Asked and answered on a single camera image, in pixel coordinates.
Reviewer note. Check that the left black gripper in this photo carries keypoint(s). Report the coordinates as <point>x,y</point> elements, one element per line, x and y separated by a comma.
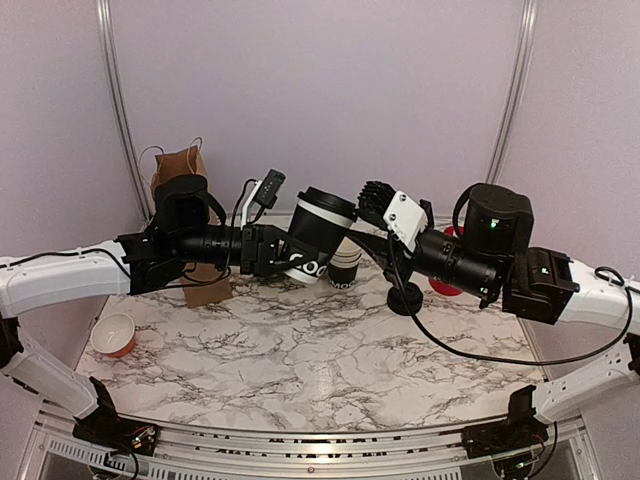
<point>260,257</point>

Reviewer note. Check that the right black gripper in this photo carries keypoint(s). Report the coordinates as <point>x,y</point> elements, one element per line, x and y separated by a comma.
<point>378,247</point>

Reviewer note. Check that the single black paper cup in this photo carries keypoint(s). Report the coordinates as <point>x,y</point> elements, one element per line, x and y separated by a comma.
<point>321,228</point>

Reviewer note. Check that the black cup lid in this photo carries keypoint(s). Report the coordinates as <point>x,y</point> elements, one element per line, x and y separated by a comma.
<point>329,202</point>

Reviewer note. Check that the brown paper bag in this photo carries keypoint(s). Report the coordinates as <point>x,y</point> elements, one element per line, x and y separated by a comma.
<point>202,284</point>

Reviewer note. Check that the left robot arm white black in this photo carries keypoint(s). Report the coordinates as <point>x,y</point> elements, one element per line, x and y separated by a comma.
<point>55,277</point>

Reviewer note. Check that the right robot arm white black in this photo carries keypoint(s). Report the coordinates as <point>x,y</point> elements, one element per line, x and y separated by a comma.
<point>549,287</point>

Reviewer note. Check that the stack of black paper cups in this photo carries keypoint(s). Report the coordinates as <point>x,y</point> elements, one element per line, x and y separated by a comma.
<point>343,266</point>

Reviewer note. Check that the stack of black cup lids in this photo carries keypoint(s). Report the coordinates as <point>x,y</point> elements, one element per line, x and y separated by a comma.
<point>405,303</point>

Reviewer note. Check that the red cylindrical container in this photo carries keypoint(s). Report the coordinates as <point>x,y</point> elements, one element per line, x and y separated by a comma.
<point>440,287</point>

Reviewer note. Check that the orange white bowl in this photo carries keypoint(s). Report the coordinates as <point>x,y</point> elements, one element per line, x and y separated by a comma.
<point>114,335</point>

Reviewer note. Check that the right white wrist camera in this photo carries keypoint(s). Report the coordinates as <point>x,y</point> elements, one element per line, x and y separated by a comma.
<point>379,204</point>

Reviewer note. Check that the right aluminium frame post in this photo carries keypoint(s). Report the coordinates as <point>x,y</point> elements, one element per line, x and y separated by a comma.
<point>516,87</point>

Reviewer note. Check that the aluminium frame post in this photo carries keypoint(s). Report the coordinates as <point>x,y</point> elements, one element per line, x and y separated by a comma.
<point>516,87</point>
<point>110,60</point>

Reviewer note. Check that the left aluminium frame post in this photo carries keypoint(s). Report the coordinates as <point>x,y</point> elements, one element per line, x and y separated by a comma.
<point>110,60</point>

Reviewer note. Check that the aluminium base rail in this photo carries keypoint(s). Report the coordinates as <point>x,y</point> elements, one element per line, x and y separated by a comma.
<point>198,452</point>

